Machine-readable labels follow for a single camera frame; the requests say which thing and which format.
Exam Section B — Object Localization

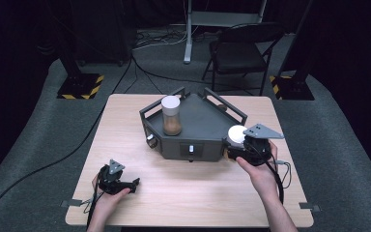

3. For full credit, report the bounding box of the black stand with striped base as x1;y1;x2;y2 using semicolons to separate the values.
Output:
56;47;105;101
269;47;316;102

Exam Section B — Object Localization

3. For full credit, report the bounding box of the dark grey corner rack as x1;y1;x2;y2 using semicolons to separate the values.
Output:
138;86;248;163

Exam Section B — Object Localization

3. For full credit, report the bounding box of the spice jar with spout lid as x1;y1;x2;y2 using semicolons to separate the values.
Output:
226;124;249;150

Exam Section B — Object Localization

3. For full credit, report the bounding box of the black cabinet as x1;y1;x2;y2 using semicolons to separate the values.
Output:
71;0;139;66

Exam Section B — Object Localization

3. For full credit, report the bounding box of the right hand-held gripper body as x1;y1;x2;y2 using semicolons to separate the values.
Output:
234;123;285;167

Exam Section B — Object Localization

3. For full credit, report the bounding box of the hand-held gripper cable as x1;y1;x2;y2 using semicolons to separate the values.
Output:
246;141;293;205
82;167;104;230

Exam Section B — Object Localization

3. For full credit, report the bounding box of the grey tape strip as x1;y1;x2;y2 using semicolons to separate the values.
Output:
299;201;322;214
60;199;84;209

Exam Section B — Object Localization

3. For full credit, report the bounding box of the right hand-held gripper cable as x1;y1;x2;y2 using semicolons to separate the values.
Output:
246;141;293;205

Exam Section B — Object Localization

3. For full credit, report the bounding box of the white metal stand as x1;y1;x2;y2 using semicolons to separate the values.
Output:
169;0;269;65

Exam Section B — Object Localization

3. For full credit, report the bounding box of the left hand-held gripper cable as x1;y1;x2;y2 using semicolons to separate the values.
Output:
82;167;104;230

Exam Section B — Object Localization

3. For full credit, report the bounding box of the person's left hand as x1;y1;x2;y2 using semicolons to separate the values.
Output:
91;175;131;224

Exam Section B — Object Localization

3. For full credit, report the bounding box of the person's right hand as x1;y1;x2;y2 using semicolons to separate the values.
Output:
236;140;280;195

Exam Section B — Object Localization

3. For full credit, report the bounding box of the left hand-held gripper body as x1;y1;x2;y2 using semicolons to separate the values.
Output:
97;159;128;195

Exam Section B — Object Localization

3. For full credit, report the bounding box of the tangle of floor cables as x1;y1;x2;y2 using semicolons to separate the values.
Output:
131;28;188;52

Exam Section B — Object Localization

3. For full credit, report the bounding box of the long black floor cable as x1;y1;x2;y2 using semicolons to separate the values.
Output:
0;52;134;231

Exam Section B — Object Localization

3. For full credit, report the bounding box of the black folding chair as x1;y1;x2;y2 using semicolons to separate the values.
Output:
201;22;286;97

